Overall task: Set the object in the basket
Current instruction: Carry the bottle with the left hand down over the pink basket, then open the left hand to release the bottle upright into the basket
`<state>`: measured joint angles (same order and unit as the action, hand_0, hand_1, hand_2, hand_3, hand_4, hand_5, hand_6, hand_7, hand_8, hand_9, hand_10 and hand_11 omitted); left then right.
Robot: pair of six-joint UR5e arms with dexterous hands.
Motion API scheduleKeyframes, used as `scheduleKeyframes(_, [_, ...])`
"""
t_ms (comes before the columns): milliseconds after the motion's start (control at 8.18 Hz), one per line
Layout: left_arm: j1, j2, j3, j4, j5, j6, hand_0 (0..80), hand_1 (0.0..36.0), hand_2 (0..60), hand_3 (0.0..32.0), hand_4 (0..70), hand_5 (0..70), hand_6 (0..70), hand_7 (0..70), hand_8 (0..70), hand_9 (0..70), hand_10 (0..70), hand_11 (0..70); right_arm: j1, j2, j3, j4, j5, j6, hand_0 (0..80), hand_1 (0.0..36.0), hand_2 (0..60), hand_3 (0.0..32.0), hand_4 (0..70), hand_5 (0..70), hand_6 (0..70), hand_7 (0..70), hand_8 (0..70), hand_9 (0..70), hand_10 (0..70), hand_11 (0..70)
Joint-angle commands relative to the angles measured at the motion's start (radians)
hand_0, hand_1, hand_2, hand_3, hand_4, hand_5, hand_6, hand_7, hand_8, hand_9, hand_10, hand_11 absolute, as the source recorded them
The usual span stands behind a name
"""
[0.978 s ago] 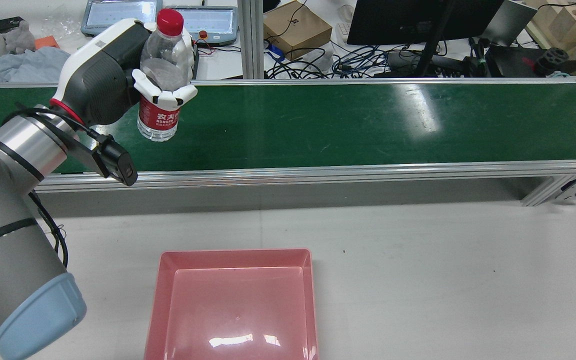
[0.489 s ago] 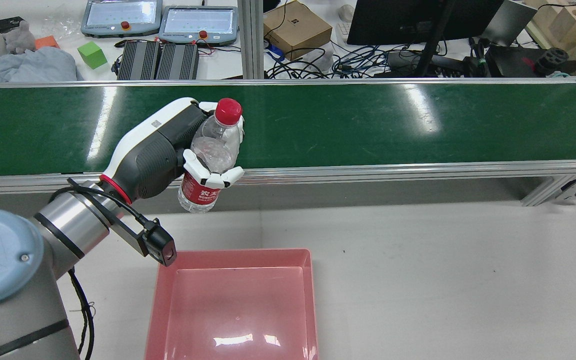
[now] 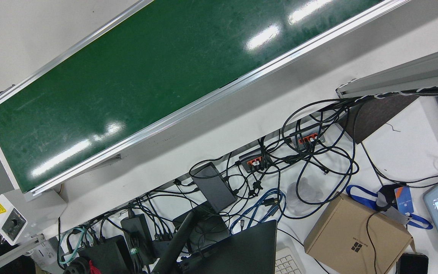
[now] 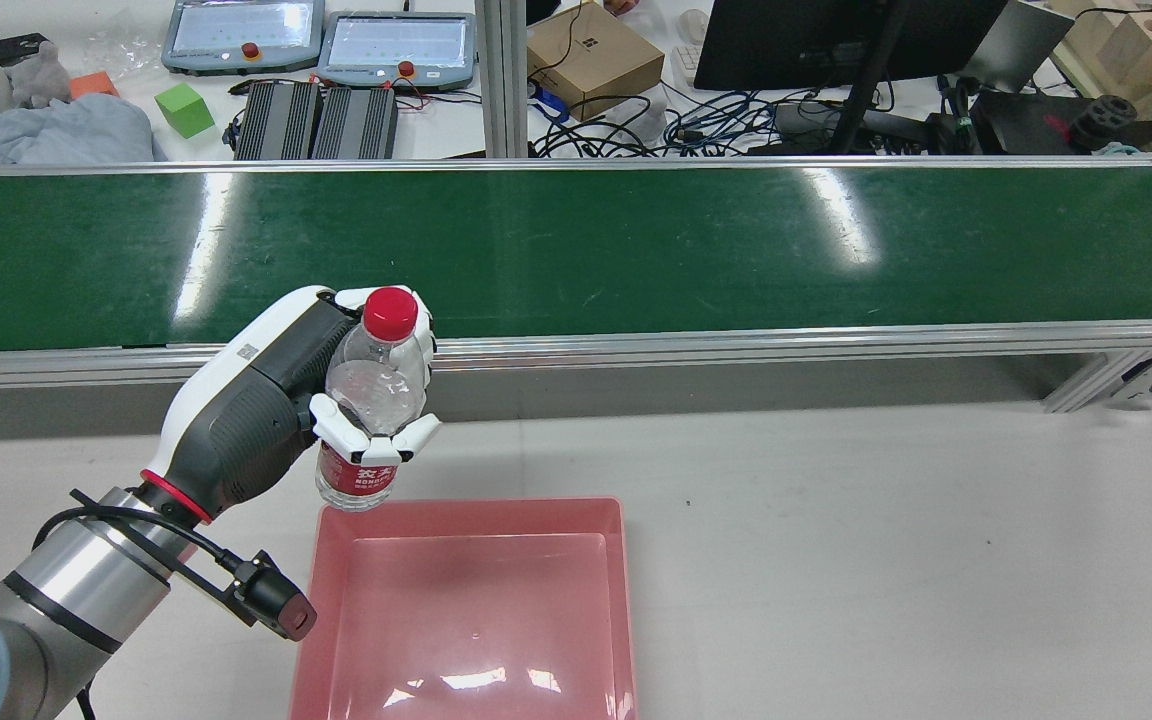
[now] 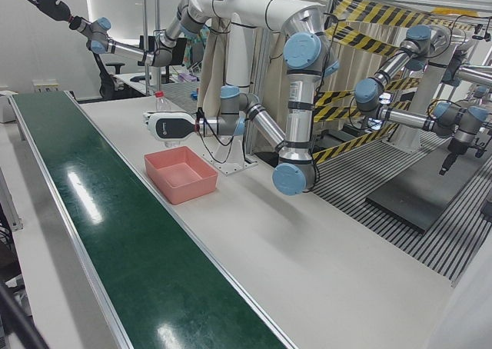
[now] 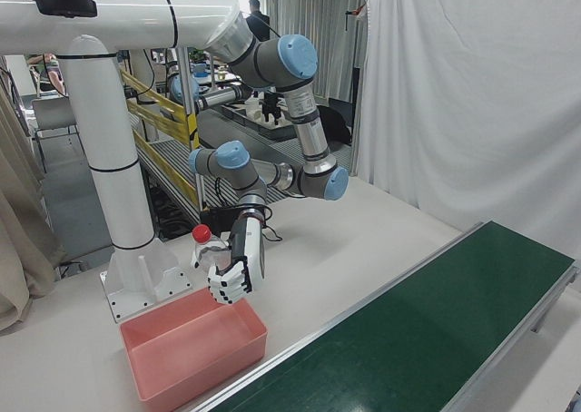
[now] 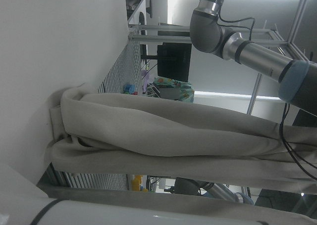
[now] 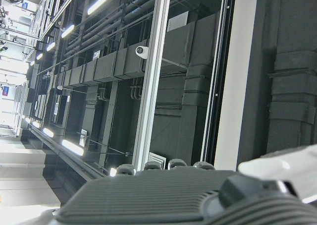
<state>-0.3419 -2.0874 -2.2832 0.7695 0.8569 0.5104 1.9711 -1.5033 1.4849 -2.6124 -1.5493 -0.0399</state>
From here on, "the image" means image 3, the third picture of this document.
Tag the black power strip orange switches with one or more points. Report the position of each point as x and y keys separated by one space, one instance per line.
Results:
x=253 y=160
x=310 y=139

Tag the dark grey docking box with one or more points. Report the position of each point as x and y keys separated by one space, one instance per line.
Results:
x=213 y=186

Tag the green conveyor belt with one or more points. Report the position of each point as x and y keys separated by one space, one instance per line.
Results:
x=146 y=76

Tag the clear plastic bag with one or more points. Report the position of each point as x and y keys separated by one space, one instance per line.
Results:
x=307 y=192

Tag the black monitor stand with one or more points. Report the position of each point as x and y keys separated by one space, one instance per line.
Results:
x=177 y=239

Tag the black monitor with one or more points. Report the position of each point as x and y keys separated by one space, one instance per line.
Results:
x=242 y=251

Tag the black power brick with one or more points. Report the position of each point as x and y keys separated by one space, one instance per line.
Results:
x=137 y=232

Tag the white keyboard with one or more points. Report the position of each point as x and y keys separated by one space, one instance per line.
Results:
x=287 y=263

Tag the black computer box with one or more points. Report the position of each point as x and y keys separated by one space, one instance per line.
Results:
x=105 y=255

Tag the brown cardboard box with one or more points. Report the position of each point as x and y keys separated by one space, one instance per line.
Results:
x=352 y=236

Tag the black roller wheel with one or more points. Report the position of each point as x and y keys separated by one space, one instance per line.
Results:
x=76 y=268

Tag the blue orange badge card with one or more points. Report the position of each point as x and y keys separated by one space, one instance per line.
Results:
x=405 y=198

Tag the white printed carton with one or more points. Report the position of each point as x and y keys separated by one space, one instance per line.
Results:
x=44 y=251

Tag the white conveyor control box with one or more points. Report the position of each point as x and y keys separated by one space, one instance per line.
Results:
x=17 y=213

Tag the black phone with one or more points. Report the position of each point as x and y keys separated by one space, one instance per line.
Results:
x=413 y=264

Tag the aluminium strut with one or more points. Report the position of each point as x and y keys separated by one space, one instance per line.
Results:
x=10 y=255

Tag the brown base plate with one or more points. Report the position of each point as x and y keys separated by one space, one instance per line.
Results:
x=375 y=118

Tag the aluminium frame post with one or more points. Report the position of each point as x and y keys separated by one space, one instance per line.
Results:
x=401 y=76

